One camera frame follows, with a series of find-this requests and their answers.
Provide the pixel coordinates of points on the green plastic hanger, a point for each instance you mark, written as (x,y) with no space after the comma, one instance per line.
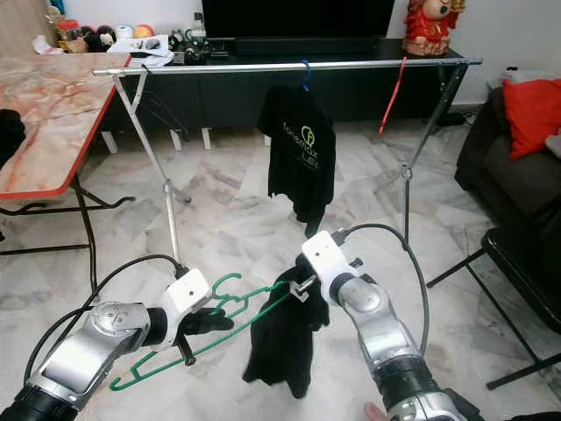
(131,379)

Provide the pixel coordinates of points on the black fonemax print T-shirt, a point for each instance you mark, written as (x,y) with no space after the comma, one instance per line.
(298,158)
(285,355)

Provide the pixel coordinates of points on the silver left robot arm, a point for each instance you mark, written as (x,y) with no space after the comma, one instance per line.
(88,355)

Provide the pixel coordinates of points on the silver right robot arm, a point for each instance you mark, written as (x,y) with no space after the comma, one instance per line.
(390,333)

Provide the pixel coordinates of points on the thin black hanger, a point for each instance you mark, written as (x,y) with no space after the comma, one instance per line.
(186,132)

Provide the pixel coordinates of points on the red plastic hanger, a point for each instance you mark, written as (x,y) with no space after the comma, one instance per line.
(392,101)

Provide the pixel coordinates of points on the blue plastic hanger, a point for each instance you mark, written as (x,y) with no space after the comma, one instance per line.
(309,75)

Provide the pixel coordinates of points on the person's bare foot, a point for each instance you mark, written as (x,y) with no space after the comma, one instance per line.
(374,412)

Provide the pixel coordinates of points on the black TV console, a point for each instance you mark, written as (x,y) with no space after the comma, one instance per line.
(219,101)

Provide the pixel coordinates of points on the black metal chair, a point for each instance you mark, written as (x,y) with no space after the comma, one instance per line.
(526,263)

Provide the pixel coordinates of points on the silver metal clothes rack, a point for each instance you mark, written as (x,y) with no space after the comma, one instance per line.
(228,68)

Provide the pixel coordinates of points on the black soundbar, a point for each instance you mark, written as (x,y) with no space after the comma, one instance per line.
(307,47)

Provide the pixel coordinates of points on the small dark gadget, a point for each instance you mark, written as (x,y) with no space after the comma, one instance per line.
(194,52)

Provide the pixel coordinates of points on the marble pattern red-edged folding table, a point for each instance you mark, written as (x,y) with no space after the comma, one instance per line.
(53,105)

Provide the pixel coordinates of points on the black crumpled garment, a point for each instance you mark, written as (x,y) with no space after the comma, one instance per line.
(10,136)

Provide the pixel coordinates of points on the white paper stack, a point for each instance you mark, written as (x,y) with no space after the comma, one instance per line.
(143,54)

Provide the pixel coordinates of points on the black television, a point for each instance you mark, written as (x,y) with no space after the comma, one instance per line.
(298,17)

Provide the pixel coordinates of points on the clear plastic bottle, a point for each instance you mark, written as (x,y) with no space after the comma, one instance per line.
(198,29)

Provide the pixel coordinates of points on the red laughing Buddha statue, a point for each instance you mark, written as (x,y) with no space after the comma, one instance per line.
(429,33)

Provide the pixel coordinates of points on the red cushion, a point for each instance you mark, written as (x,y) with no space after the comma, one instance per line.
(535,118)

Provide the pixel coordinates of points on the orange round ball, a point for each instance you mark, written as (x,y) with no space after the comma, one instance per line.
(144,32)

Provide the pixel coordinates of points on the white round ball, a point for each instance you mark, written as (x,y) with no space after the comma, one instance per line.
(124,32)

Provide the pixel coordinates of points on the black mouse plush toy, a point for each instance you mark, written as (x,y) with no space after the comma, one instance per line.
(98,40)

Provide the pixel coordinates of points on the red lid glass jar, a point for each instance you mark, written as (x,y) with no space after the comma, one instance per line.
(68,39)

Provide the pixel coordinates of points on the white tissue pack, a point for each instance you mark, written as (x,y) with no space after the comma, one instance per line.
(46,46)

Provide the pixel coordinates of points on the light wooden cabinet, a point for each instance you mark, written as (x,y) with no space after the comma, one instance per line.
(22,28)

